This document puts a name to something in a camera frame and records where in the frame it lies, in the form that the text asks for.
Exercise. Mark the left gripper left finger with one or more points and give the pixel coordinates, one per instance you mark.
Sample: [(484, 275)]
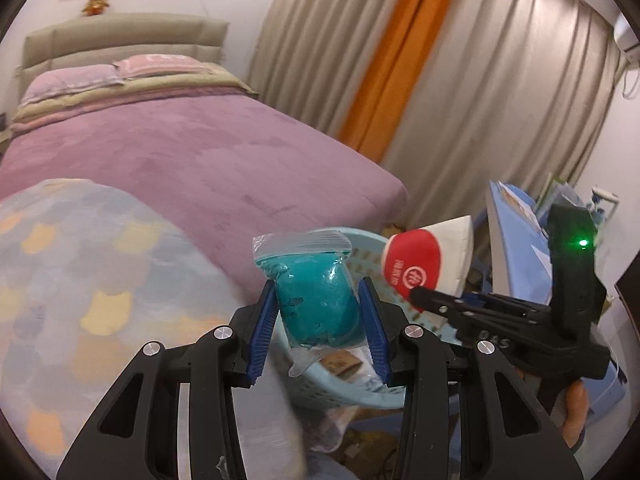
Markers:
[(133, 432)]

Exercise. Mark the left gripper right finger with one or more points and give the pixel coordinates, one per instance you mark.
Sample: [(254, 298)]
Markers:
[(505, 433)]

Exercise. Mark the red white paper cup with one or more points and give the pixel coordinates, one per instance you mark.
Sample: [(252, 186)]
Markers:
[(436, 257)]

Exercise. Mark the teal plastic bag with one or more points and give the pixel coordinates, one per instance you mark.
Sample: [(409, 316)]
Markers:
[(315, 291)]

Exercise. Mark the person's right hand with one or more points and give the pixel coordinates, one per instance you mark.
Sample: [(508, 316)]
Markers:
[(576, 403)]

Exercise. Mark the light blue plastic basket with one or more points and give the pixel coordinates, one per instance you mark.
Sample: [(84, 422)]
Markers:
[(347, 377)]

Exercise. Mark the blue desk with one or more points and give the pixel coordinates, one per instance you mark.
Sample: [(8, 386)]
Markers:
[(517, 250)]

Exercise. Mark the pastel scale pattern blanket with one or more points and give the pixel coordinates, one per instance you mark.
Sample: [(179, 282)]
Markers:
[(89, 274)]

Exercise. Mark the white desk lamp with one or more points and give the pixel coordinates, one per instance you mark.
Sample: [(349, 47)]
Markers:
[(602, 208)]

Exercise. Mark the purple covered bed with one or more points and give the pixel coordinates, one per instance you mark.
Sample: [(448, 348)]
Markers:
[(224, 169)]

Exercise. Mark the beige folded quilt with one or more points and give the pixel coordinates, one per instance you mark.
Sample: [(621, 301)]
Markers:
[(215, 82)]

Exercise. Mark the beige curtain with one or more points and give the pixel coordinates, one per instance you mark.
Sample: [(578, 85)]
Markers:
[(514, 91)]

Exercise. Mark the pink pillow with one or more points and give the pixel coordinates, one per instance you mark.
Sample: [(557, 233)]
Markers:
[(151, 65)]

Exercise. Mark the white air conditioner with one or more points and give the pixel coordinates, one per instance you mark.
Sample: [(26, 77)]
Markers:
[(626, 40)]

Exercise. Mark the purple pillow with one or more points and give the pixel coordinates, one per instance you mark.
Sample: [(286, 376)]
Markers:
[(72, 80)]

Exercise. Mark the beige padded headboard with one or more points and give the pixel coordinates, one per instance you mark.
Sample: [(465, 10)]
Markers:
[(112, 37)]

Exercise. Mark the orange curtain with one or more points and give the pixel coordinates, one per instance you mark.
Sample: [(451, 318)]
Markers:
[(396, 66)]

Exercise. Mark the orange plush toy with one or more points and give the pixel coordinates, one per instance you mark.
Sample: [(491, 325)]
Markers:
[(95, 7)]

